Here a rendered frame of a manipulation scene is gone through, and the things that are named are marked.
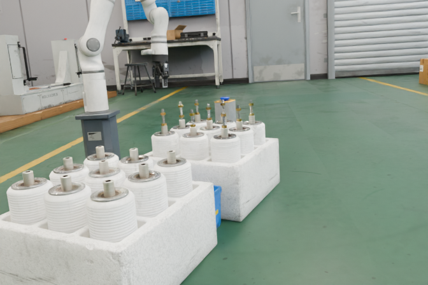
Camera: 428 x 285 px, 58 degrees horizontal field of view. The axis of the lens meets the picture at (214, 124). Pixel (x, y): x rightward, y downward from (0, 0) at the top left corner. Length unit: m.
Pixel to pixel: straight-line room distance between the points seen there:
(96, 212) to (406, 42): 6.36
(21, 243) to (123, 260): 0.26
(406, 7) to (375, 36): 0.60
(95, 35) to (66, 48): 3.45
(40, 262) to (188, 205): 0.33
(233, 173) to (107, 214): 0.51
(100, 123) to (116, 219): 0.93
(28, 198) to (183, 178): 0.35
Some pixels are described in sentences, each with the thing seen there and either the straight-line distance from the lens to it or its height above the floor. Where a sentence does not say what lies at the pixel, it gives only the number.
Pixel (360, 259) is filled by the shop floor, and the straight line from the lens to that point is 1.07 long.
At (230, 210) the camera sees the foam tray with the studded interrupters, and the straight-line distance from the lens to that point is 1.23.
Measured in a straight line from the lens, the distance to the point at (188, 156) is 1.28.
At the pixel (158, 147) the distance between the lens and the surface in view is 1.34.
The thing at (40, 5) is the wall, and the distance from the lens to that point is 7.54.
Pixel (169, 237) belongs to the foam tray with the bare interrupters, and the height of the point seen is 0.13.
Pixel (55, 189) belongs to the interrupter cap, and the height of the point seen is 0.25.
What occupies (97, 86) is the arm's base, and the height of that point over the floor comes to 0.42.
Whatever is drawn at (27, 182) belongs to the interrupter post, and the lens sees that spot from 0.98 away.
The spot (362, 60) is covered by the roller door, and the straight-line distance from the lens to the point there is 6.65.
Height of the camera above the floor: 0.52
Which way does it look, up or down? 10 degrees down
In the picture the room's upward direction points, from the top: 4 degrees counter-clockwise
